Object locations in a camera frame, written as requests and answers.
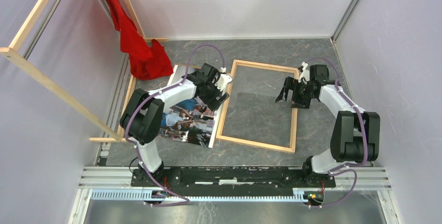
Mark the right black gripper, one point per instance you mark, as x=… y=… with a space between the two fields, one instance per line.
x=289 y=84

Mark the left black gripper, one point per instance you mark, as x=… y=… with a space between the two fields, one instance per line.
x=213 y=103

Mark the large printed photo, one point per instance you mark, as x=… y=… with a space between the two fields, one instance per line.
x=185 y=117

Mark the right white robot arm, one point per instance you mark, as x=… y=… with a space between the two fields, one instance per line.
x=355 y=138

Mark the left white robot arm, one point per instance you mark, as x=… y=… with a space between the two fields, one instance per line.
x=145 y=113

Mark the red cloth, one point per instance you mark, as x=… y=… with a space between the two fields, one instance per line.
x=146 y=62

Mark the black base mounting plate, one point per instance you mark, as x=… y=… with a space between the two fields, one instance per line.
x=231 y=181

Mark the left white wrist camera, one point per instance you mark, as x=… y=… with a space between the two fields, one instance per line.
x=223 y=80

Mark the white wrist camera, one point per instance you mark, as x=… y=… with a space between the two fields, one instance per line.
x=304 y=76
x=223 y=80

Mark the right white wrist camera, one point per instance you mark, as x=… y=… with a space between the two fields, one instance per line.
x=304 y=76

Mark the white slotted cable duct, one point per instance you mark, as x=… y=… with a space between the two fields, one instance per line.
x=151 y=196

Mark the large wooden rack frame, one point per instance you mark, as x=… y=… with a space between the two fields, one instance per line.
x=60 y=66

